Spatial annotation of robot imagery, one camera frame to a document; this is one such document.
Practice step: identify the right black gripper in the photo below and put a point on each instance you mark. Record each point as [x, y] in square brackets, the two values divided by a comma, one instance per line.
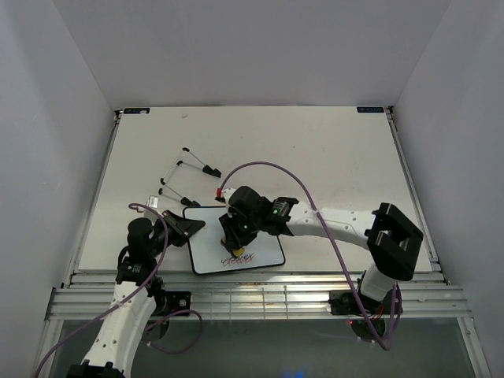
[235, 239]

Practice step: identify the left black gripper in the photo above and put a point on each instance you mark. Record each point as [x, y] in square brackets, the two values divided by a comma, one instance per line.
[186, 225]

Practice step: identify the small whiteboard black frame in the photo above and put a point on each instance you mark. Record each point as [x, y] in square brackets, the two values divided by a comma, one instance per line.
[208, 256]

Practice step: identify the yellow whiteboard eraser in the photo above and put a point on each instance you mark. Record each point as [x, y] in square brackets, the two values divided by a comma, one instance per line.
[237, 253]

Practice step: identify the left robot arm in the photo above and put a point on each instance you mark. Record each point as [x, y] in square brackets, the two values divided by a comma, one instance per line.
[140, 302]

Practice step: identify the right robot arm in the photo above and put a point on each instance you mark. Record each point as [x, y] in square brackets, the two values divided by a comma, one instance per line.
[391, 238]

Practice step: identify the left blue corner label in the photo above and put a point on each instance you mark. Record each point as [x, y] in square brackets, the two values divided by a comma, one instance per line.
[136, 110]

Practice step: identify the blue corner label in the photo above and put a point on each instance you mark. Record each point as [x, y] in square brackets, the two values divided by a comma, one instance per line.
[370, 109]
[136, 110]

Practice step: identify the right blue corner label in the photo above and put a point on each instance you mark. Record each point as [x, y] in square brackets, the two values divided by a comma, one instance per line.
[370, 109]

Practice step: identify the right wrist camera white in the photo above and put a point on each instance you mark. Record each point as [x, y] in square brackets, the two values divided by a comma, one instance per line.
[224, 195]

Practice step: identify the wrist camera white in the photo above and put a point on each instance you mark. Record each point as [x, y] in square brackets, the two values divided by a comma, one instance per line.
[152, 201]
[224, 195]

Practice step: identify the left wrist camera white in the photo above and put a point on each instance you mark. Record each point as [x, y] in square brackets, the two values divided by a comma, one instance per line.
[152, 201]

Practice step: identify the wire whiteboard stand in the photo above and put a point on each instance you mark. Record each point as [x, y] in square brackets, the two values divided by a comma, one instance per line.
[176, 181]

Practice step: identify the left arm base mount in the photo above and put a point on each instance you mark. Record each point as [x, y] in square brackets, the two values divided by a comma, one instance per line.
[177, 303]

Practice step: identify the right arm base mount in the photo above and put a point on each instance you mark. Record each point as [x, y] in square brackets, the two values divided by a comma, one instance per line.
[344, 303]

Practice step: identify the aluminium frame rail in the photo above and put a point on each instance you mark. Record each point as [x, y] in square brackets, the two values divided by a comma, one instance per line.
[259, 296]

